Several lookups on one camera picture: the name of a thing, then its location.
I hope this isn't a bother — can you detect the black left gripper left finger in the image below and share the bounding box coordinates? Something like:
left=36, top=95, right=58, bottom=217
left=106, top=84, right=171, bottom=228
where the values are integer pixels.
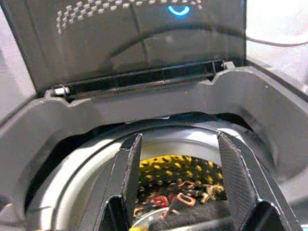
left=95, top=133, right=143, bottom=231

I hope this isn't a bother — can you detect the steel washer drum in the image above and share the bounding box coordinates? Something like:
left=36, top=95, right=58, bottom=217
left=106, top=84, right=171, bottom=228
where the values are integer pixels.
left=24, top=125, right=272, bottom=231

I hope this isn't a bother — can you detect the dark transparent washer lid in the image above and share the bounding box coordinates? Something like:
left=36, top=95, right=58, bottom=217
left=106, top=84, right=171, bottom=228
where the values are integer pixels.
left=0, top=0, right=247, bottom=97

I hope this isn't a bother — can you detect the white water hose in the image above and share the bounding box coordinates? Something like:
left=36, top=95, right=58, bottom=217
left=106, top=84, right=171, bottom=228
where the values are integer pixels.
left=245, top=21, right=308, bottom=46

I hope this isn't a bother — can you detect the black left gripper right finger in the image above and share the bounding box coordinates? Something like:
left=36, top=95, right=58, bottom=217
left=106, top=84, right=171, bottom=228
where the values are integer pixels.
left=216, top=131, right=303, bottom=231

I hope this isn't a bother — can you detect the black printed garment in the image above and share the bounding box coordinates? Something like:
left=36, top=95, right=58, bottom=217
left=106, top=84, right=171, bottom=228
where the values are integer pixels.
left=144, top=199, right=231, bottom=231

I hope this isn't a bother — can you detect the yellow shirt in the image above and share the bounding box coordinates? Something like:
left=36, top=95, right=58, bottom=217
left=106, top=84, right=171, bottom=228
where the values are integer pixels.
left=134, top=155, right=228, bottom=217

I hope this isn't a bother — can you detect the grey washing machine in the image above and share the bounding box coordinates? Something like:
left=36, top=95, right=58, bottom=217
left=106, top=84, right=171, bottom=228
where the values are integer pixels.
left=0, top=60, right=308, bottom=231

